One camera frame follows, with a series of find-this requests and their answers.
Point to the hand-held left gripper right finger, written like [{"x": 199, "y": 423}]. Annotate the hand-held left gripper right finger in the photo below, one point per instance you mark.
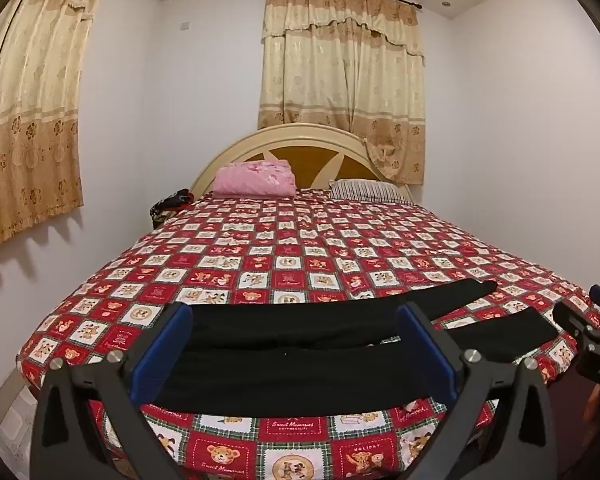
[{"x": 431, "y": 356}]

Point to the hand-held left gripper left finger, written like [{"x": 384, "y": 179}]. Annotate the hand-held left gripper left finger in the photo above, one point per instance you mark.
[{"x": 164, "y": 351}]

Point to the black pants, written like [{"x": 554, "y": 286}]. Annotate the black pants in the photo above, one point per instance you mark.
[{"x": 300, "y": 360}]

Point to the dark patterned bag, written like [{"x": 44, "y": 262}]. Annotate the dark patterned bag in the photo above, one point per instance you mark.
[{"x": 170, "y": 205}]

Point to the red printed bear blanket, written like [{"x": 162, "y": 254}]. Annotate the red printed bear blanket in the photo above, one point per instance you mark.
[{"x": 290, "y": 255}]

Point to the striped pillow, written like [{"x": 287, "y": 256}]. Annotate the striped pillow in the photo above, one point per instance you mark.
[{"x": 370, "y": 191}]

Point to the pink pillow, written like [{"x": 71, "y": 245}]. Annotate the pink pillow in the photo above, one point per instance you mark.
[{"x": 255, "y": 180}]

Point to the cream wooden headboard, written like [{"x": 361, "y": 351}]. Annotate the cream wooden headboard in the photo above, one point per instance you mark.
[{"x": 300, "y": 152}]

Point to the beige floral window curtain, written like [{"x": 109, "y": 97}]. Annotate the beige floral window curtain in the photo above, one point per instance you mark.
[
  {"x": 342, "y": 90},
  {"x": 27, "y": 110}
]

